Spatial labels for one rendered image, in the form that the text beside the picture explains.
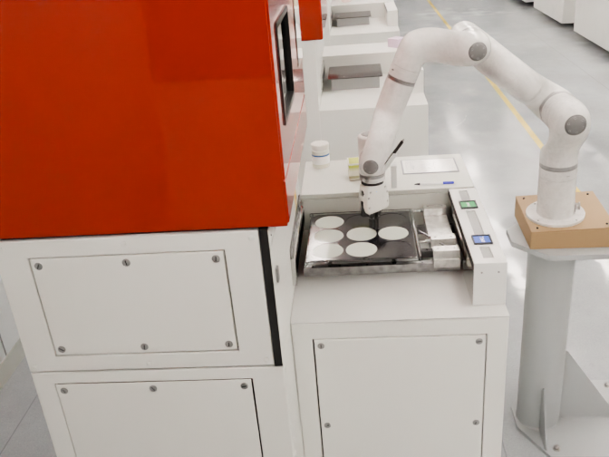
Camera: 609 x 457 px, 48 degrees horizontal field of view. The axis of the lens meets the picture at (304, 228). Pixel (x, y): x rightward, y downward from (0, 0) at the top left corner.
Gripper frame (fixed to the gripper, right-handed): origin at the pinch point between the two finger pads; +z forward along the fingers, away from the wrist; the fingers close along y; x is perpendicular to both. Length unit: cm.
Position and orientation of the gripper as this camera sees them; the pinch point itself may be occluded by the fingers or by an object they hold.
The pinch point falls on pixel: (373, 223)
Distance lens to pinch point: 232.6
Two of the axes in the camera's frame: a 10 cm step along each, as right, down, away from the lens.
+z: 0.8, 9.0, 4.3
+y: 7.8, -3.2, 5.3
